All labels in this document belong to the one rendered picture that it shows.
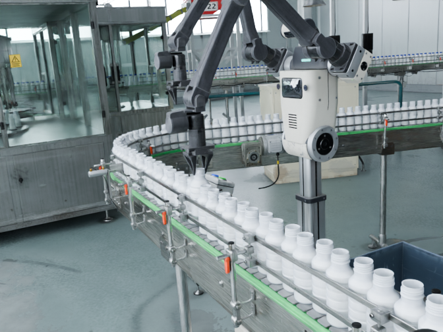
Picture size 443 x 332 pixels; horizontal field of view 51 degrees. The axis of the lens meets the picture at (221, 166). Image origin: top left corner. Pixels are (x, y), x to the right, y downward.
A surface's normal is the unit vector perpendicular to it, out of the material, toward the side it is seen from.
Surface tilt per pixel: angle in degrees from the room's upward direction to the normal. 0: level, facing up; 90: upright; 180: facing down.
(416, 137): 90
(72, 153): 90
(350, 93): 90
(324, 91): 90
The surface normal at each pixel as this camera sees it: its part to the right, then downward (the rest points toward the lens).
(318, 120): 0.47, 0.36
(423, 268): -0.88, 0.17
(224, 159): 0.18, 0.22
